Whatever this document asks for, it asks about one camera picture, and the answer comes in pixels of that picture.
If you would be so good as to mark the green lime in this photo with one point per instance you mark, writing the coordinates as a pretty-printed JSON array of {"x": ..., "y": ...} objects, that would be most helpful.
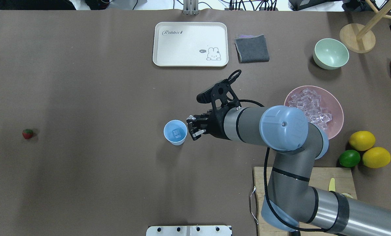
[{"x": 349, "y": 158}]

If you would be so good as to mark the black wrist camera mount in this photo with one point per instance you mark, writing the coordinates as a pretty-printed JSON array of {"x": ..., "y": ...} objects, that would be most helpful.
[{"x": 221, "y": 91}]

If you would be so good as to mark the yellow lemon far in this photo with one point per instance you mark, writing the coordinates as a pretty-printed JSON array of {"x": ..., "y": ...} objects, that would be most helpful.
[{"x": 362, "y": 140}]

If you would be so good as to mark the cream rabbit tray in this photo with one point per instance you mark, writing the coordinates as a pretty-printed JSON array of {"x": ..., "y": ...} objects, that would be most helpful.
[{"x": 190, "y": 44}]

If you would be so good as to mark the pink bowl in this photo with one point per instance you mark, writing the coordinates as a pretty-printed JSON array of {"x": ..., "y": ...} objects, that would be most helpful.
[{"x": 330, "y": 101}]

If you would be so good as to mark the pile of ice cubes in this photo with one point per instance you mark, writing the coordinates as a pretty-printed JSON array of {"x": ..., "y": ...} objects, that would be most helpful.
[{"x": 311, "y": 104}]

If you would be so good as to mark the yellow lemon near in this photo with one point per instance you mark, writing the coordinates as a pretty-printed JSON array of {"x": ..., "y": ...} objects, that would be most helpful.
[{"x": 376, "y": 157}]

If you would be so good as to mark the ice cube in cup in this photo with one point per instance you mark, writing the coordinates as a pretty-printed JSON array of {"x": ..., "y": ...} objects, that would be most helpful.
[{"x": 176, "y": 133}]

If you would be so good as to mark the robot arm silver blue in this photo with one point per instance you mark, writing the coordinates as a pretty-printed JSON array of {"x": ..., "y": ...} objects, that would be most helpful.
[{"x": 289, "y": 198}]

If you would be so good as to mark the grey folded cloth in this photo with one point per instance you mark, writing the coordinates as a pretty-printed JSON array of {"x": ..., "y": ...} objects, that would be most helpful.
[{"x": 252, "y": 49}]

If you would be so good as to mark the red strawberry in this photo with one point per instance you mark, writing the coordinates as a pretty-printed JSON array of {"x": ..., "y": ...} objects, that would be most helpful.
[{"x": 27, "y": 134}]

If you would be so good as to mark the light blue plastic cup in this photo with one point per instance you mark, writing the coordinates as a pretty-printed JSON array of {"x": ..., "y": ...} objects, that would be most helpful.
[{"x": 168, "y": 132}]

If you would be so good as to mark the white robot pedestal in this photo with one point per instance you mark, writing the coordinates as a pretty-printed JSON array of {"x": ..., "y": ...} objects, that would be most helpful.
[{"x": 194, "y": 230}]

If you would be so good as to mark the aluminium frame post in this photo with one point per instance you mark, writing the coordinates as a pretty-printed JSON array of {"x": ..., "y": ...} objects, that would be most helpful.
[{"x": 190, "y": 7}]

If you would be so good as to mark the yellow plastic knife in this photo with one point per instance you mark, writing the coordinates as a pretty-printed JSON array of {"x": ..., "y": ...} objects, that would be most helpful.
[{"x": 332, "y": 185}]

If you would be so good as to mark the lemon slice right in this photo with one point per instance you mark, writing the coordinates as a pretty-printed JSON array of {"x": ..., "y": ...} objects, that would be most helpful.
[{"x": 348, "y": 195}]

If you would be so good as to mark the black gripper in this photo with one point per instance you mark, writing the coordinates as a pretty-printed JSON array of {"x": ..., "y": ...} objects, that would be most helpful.
[{"x": 216, "y": 126}]

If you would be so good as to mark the clear ice cube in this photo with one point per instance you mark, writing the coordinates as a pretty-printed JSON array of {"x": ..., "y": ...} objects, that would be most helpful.
[{"x": 191, "y": 117}]

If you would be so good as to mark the wooden cutting board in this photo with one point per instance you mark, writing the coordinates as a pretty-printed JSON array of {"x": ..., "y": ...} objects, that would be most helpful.
[{"x": 320, "y": 178}]

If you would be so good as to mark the mint green bowl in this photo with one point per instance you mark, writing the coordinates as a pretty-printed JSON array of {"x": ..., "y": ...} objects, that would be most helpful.
[{"x": 330, "y": 54}]

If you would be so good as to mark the wooden cup stand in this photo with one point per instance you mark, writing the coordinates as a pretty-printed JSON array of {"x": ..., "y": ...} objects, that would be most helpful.
[{"x": 359, "y": 38}]

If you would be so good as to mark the yellow lemon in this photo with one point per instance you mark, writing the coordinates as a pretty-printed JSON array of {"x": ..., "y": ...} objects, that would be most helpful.
[
  {"x": 362, "y": 140},
  {"x": 376, "y": 157}
]

